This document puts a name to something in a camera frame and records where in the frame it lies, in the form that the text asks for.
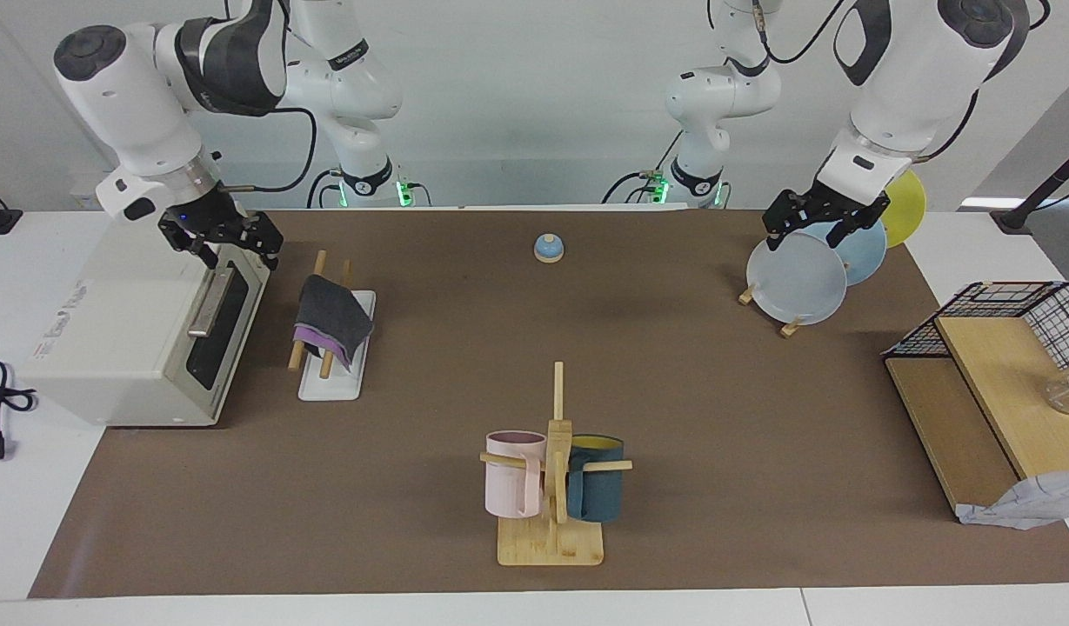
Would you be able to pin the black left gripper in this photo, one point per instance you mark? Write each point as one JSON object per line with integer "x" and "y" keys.
{"x": 825, "y": 207}

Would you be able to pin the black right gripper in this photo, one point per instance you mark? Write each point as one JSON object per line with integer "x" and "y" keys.
{"x": 217, "y": 222}

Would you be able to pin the purple and grey towel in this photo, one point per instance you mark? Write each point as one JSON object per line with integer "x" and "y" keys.
{"x": 330, "y": 313}

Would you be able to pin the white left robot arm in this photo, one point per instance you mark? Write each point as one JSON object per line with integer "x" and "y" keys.
{"x": 917, "y": 78}

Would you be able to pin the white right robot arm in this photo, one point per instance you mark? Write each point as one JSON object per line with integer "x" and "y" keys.
{"x": 125, "y": 104}

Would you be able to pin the wooden plate rack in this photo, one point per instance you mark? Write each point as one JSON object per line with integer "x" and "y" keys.
{"x": 791, "y": 329}

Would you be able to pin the white towel rack wooden bars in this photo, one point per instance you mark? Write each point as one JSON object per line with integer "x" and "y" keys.
{"x": 334, "y": 387}

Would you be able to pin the grey plate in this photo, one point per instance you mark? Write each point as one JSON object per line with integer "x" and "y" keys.
{"x": 799, "y": 287}

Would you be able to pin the light blue plate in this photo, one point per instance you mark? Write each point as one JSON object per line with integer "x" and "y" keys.
{"x": 860, "y": 256}

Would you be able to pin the yellow plate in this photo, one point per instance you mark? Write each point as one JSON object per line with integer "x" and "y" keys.
{"x": 908, "y": 209}

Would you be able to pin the cream toaster oven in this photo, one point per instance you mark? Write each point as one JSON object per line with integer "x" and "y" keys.
{"x": 108, "y": 330}

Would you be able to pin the black stand pole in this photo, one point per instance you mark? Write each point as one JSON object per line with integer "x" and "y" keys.
{"x": 1012, "y": 217}

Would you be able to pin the wooden shelf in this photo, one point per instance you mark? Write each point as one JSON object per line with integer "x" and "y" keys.
{"x": 960, "y": 426}

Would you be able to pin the blue round bell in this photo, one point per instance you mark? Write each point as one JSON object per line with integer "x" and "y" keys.
{"x": 549, "y": 250}

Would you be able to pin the brown table mat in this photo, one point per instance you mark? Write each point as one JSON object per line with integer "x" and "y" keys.
{"x": 412, "y": 487}

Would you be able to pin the clear glass cup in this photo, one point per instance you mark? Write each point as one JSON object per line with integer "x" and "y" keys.
{"x": 1065, "y": 396}

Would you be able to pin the dark teal mug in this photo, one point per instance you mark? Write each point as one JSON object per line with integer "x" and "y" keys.
{"x": 599, "y": 496}

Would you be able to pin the pink mug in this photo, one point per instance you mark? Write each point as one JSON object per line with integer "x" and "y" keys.
{"x": 504, "y": 487}

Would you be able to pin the patterned grey cloth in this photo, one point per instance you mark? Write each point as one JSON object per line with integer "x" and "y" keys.
{"x": 1038, "y": 504}

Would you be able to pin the wooden mug tree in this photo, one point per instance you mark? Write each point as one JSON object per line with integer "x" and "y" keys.
{"x": 551, "y": 543}

